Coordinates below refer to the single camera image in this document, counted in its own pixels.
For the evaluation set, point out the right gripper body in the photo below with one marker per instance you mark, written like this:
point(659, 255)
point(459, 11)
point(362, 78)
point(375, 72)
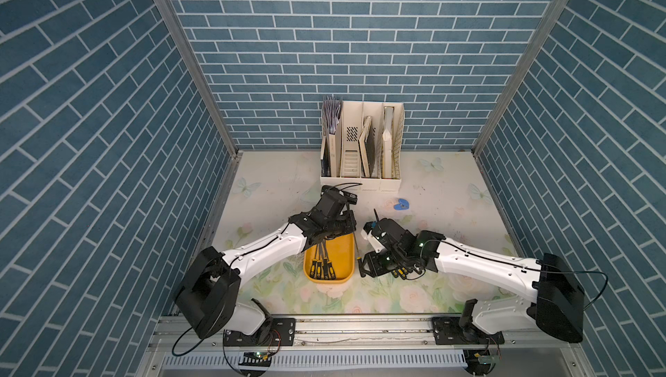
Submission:
point(383, 261)

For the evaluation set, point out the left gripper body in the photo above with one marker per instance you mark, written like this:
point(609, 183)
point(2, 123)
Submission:
point(342, 224)

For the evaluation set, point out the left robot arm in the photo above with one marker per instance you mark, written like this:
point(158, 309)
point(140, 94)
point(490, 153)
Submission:
point(207, 296)

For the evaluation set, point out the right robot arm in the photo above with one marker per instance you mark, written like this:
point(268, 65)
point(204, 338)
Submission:
point(546, 294)

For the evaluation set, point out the yellow plastic storage tray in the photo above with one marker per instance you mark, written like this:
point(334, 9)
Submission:
point(343, 258)

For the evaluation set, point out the white desktop file organizer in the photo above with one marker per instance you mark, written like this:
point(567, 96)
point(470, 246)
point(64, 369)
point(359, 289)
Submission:
point(342, 123)

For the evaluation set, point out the black stapler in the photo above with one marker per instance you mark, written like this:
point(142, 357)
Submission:
point(351, 198)

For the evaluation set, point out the small blue stapler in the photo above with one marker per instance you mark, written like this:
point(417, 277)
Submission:
point(402, 205)

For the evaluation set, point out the dark notebook in organizer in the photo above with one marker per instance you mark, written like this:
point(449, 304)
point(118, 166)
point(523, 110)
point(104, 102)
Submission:
point(325, 158)

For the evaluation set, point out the framed board in organizer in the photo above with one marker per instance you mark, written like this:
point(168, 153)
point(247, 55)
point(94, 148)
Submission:
point(366, 147)

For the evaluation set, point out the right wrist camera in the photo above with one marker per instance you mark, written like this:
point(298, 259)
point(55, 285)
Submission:
point(369, 236)

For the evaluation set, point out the aluminium front rail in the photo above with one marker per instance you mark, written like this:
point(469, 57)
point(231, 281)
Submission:
point(394, 332)

